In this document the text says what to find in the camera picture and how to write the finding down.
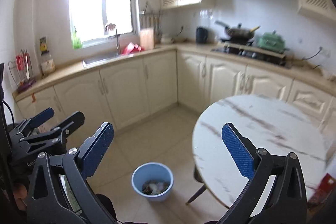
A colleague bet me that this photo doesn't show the black wok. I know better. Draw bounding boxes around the black wok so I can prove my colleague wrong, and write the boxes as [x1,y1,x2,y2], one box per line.
[215,20,261,40]

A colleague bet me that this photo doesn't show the small green plant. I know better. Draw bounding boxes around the small green plant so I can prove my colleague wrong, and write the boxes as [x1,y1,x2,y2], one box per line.
[72,31,83,49]

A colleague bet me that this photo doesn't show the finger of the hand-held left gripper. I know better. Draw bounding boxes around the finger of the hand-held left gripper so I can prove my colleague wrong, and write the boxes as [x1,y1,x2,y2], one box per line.
[10,108,55,135]
[20,112,85,146]

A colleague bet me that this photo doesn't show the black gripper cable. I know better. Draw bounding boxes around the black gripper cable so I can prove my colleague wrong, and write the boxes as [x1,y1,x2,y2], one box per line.
[1,99,15,127]

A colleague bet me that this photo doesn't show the metal faucet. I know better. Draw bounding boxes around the metal faucet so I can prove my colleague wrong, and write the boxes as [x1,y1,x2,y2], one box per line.
[105,23,121,56]

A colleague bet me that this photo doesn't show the wall utensil rail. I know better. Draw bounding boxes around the wall utensil rail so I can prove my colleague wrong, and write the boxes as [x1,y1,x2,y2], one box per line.
[139,2,164,38]

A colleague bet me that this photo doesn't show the person's left hand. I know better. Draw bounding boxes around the person's left hand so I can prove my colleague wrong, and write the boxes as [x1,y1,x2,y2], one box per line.
[14,182,28,210]

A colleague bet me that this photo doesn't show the green cooking pot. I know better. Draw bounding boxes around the green cooking pot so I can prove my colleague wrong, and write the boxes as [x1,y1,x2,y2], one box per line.
[256,31,286,51]

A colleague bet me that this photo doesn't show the blue plastic bucket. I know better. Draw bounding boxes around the blue plastic bucket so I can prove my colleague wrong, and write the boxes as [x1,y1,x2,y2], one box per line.
[131,162,174,202]

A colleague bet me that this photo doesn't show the clear jar white label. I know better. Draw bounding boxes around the clear jar white label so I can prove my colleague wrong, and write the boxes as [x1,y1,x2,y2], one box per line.
[41,53,56,73]

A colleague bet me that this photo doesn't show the steel sink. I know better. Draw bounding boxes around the steel sink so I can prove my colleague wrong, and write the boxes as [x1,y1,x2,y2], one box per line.
[83,52,126,67]

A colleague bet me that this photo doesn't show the red bag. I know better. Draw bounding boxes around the red bag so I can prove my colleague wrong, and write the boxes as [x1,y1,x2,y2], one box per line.
[307,173,336,209]

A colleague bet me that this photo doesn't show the black kettle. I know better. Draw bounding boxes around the black kettle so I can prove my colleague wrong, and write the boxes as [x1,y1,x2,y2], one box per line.
[196,27,210,44]

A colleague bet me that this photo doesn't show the round marble table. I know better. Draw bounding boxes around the round marble table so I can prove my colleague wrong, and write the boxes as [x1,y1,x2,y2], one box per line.
[186,95,336,210]

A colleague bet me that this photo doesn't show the cream base cabinet run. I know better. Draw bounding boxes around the cream base cabinet run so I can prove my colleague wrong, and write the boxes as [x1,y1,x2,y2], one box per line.
[14,44,336,146]

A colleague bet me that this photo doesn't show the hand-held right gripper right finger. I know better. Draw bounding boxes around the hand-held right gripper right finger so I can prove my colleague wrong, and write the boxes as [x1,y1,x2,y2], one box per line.
[218,123,307,224]

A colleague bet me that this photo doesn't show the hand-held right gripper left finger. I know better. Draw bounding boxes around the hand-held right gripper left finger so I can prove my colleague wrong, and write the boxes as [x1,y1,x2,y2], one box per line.
[26,122,118,224]

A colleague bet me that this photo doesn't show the long wooden board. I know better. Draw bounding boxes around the long wooden board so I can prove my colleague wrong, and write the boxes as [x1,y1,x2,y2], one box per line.
[220,40,286,59]

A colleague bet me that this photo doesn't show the wire utensil drainer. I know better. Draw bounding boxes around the wire utensil drainer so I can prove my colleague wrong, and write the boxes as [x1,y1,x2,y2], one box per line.
[8,49,37,93]

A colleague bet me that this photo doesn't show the wooden cutting board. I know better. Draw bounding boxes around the wooden cutting board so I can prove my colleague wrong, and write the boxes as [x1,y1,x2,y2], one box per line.
[140,28,154,51]

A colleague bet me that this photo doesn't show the heap of discarded wrappers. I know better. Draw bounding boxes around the heap of discarded wrappers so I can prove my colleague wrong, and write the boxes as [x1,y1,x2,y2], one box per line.
[142,179,171,194]

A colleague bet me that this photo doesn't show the black gas stove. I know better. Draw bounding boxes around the black gas stove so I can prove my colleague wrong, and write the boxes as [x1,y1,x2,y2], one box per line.
[211,39,292,68]

